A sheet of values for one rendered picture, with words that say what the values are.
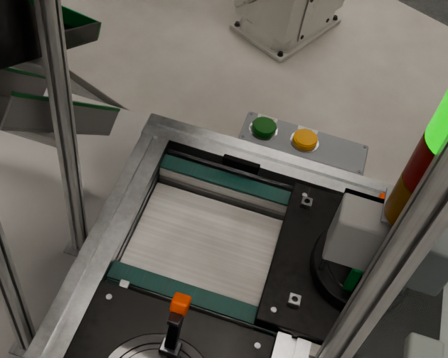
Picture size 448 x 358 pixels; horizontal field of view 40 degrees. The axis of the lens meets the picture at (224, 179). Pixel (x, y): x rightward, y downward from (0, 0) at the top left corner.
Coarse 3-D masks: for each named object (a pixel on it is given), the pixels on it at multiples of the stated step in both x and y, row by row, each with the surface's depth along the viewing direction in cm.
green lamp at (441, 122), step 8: (440, 104) 46; (440, 112) 46; (432, 120) 47; (440, 120) 46; (432, 128) 47; (440, 128) 46; (432, 136) 47; (440, 136) 46; (432, 144) 47; (440, 144) 46; (432, 152) 47
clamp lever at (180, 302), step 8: (176, 296) 69; (184, 296) 70; (176, 304) 69; (184, 304) 69; (176, 312) 69; (184, 312) 69; (168, 320) 68; (176, 320) 68; (168, 328) 71; (176, 328) 71; (168, 336) 72; (176, 336) 71; (168, 344) 72; (176, 344) 72
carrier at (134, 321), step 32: (96, 320) 77; (128, 320) 78; (160, 320) 78; (192, 320) 79; (224, 320) 79; (96, 352) 75; (128, 352) 73; (160, 352) 73; (192, 352) 74; (224, 352) 76; (256, 352) 77
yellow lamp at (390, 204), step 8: (400, 176) 53; (400, 184) 52; (392, 192) 55; (400, 192) 52; (408, 192) 51; (392, 200) 54; (400, 200) 53; (392, 208) 54; (400, 208) 53; (392, 216) 55; (392, 224) 55
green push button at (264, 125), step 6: (258, 120) 101; (264, 120) 101; (270, 120) 102; (252, 126) 100; (258, 126) 100; (264, 126) 100; (270, 126) 101; (276, 126) 101; (258, 132) 100; (264, 132) 100; (270, 132) 100
